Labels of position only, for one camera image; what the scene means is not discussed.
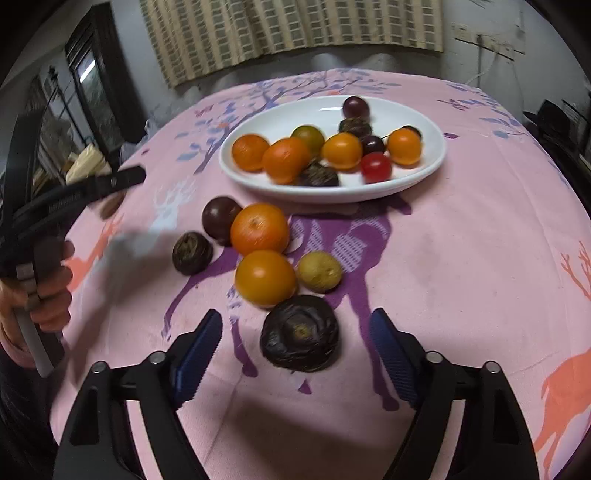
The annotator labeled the orange yellow citrus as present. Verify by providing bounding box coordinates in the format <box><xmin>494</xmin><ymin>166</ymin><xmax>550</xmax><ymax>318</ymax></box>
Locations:
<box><xmin>235</xmin><ymin>250</ymin><xmax>297</xmax><ymax>309</ymax></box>

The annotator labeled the dark purple plum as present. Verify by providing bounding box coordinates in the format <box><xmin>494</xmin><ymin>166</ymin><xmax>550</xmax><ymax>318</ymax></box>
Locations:
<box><xmin>201</xmin><ymin>196</ymin><xmax>242</xmax><ymax>246</ymax></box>

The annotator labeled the large orange tangerine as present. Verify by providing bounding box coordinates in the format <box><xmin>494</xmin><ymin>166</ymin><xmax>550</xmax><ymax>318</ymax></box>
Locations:
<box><xmin>230</xmin><ymin>203</ymin><xmax>290</xmax><ymax>256</ymax></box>

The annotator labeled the red cherry tomato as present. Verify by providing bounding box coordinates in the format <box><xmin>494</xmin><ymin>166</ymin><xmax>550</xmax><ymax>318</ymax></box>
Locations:
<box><xmin>360</xmin><ymin>152</ymin><xmax>393</xmax><ymax>184</ymax></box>

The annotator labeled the person's left hand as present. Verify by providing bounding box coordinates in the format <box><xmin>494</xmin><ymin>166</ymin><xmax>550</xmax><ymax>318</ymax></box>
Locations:
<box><xmin>1</xmin><ymin>240</ymin><xmax>74</xmax><ymax>368</ymax></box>

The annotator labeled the cream lidded drink cup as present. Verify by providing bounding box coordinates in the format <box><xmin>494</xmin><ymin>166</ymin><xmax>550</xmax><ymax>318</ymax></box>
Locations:
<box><xmin>65</xmin><ymin>144</ymin><xmax>112</xmax><ymax>184</ymax></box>

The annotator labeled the yellow green small fruit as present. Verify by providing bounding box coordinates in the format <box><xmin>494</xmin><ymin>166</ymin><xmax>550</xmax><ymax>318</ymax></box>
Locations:
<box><xmin>297</xmin><ymin>251</ymin><xmax>342</xmax><ymax>293</ymax></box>

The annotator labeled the white plastic bag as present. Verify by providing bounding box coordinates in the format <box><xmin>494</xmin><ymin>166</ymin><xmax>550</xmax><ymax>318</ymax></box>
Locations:
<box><xmin>120</xmin><ymin>118</ymin><xmax>159</xmax><ymax>163</ymax></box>

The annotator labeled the dark framed picture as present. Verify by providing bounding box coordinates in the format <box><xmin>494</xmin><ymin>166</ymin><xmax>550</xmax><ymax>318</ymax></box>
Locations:
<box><xmin>64</xmin><ymin>2</ymin><xmax>146</xmax><ymax>155</ymax></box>

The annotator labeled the pink patterned tablecloth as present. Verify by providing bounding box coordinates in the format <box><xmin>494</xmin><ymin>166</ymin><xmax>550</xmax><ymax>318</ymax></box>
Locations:
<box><xmin>51</xmin><ymin>69</ymin><xmax>590</xmax><ymax>479</ymax></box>

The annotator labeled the orange kumquat right plate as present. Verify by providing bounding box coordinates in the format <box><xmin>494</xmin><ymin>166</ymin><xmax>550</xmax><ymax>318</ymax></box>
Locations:
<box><xmin>387</xmin><ymin>128</ymin><xmax>423</xmax><ymax>167</ymax></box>

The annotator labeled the orange tangerine plate left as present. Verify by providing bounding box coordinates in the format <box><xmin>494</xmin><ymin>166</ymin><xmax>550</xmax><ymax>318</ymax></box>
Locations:
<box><xmin>231</xmin><ymin>134</ymin><xmax>270</xmax><ymax>173</ymax></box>

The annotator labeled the orange tangerine bottom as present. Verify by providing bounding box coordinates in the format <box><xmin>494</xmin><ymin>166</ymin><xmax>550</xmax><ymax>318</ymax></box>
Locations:
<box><xmin>262</xmin><ymin>137</ymin><xmax>311</xmax><ymax>185</ymax></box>

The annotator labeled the dark cherry upper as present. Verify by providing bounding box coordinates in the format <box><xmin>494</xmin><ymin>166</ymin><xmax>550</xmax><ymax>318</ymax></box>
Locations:
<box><xmin>401</xmin><ymin>125</ymin><xmax>423</xmax><ymax>139</ymax></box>

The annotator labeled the green yellow tomato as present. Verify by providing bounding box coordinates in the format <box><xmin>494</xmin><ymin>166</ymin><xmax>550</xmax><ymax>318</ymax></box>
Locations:
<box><xmin>291</xmin><ymin>125</ymin><xmax>325</xmax><ymax>159</ymax></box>

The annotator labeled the dark red plum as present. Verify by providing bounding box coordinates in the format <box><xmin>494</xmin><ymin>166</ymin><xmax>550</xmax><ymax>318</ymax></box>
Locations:
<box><xmin>342</xmin><ymin>96</ymin><xmax>370</xmax><ymax>121</ymax></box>

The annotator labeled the beige checkered curtain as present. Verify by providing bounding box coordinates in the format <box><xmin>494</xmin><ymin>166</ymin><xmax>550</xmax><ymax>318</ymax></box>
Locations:
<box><xmin>139</xmin><ymin>0</ymin><xmax>444</xmax><ymax>87</ymax></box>

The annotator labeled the black hat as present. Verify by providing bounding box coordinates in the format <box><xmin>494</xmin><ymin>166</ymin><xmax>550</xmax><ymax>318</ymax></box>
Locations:
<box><xmin>523</xmin><ymin>100</ymin><xmax>573</xmax><ymax>136</ymax></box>

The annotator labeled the wall power strip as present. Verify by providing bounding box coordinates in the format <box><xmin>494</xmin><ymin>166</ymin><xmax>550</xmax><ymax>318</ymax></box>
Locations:
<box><xmin>452</xmin><ymin>24</ymin><xmax>526</xmax><ymax>60</ymax></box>

